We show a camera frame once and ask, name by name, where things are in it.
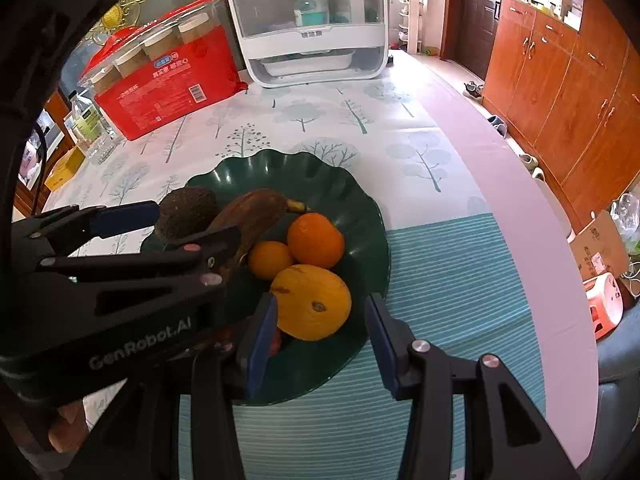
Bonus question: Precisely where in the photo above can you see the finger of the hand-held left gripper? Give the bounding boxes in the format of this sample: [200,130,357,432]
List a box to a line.
[30,225,243,318]
[12,201,160,261]

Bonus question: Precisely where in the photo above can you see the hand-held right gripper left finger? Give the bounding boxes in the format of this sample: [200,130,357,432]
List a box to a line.
[67,292,279,480]

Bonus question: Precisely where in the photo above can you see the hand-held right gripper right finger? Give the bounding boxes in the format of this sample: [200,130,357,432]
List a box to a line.
[364,294,583,480]

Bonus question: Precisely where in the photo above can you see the dark avocado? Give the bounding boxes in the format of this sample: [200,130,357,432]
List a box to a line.
[154,186,221,243]

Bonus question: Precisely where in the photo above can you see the yellowish citrus fruit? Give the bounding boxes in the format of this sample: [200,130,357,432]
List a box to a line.
[270,264,352,342]

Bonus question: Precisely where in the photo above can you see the brown overripe banana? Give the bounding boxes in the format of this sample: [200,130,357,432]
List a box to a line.
[207,188,311,266]

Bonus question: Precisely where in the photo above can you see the large orange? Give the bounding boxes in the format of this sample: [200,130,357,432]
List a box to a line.
[286,212,346,270]

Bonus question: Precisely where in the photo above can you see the green scalloped plate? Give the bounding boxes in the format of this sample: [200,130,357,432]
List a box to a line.
[140,150,392,407]

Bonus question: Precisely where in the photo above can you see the person's left hand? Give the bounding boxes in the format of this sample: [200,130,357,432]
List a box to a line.
[47,400,91,453]

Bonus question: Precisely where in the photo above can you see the pile of cherry tomatoes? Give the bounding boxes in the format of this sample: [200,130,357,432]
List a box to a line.
[217,325,283,358]

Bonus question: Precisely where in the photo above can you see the clear glass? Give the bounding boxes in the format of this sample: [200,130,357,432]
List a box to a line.
[85,127,121,166]

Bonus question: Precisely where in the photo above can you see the yellow box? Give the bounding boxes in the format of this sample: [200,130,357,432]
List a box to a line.
[44,146,87,192]

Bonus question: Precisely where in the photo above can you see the teal striped mat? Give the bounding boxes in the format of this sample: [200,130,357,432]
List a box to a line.
[177,212,548,480]

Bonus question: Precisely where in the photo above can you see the small orange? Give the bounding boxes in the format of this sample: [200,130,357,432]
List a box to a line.
[248,241,295,281]

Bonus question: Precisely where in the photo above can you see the clear bottle with green label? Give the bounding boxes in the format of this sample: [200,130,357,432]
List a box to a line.
[67,91,108,148]

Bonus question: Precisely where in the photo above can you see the red gift box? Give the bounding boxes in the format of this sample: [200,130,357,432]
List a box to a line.
[80,0,249,142]

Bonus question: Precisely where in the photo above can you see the brown jar with beige lid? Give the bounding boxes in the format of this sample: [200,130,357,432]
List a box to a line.
[177,12,221,45]
[115,45,151,78]
[92,65,123,95]
[142,30,181,61]

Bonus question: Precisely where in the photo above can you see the tree print tablecloth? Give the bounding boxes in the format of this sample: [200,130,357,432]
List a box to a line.
[42,80,493,261]

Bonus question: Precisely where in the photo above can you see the white orange stool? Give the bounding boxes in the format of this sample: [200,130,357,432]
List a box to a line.
[582,272,625,341]

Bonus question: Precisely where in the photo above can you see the grey chair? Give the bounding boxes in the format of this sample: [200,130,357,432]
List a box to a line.
[595,305,640,461]

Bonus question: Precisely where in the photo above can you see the cardboard box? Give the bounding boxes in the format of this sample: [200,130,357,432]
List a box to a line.
[570,210,632,282]

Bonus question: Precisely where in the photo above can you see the white dish cabinet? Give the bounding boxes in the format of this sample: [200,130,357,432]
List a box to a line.
[212,0,388,90]

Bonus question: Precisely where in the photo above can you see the clear plastic bag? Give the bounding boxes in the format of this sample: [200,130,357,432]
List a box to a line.
[610,192,640,256]

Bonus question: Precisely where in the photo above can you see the wooden cabinets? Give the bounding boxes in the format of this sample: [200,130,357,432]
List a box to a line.
[482,0,640,233]

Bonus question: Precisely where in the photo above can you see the white shoe rack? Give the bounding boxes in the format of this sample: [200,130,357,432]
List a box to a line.
[397,0,431,53]

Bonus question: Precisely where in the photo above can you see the dark wooden door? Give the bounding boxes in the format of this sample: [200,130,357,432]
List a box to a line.
[442,0,503,81]

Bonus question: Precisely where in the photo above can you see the black cable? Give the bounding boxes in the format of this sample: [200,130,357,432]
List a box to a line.
[32,130,48,206]

